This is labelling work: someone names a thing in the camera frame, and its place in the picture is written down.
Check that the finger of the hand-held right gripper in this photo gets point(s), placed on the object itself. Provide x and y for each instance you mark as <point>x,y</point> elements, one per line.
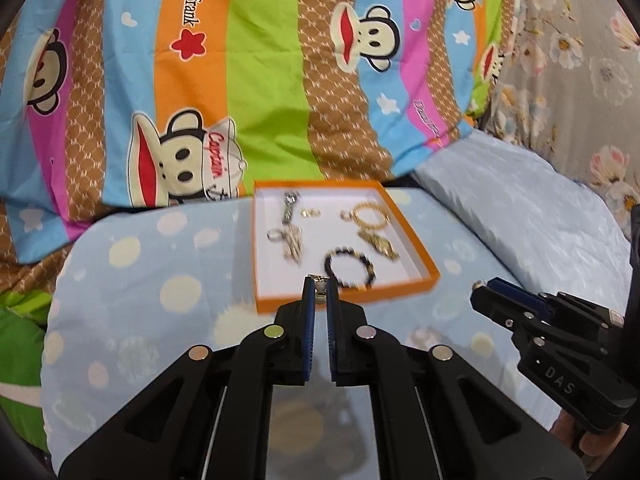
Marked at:
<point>517,294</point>
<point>500,307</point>

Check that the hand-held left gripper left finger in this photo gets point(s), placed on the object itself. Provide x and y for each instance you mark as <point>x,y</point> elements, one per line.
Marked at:
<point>309,330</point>

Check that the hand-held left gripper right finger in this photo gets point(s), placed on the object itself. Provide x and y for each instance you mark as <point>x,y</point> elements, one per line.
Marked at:
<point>331,335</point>

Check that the orange cardboard box tray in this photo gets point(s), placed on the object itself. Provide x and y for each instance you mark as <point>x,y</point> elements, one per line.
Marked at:
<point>325,232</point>

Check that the gold wristwatch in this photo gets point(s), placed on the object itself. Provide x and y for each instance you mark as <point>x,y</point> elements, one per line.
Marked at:
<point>377,242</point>

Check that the person's right hand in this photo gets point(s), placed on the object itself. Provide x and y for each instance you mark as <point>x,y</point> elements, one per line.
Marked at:
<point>582,442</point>

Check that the pale blue pillow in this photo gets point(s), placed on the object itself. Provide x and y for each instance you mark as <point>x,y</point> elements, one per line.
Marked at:
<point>525,200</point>

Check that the dark cloth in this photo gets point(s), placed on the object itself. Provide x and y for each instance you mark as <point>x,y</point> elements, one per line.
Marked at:
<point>635,235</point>

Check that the blue polka dot bed sheet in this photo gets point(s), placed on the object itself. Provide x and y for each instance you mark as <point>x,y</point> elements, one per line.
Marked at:
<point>175,285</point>

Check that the grey floral cloth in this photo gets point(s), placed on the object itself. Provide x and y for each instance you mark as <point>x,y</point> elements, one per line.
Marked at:
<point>575,60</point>

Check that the colourful cartoon monkey blanket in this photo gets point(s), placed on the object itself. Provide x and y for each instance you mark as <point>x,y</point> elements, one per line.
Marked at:
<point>250,60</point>

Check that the green cloth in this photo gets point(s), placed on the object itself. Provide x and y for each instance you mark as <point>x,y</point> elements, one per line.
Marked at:
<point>20,350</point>

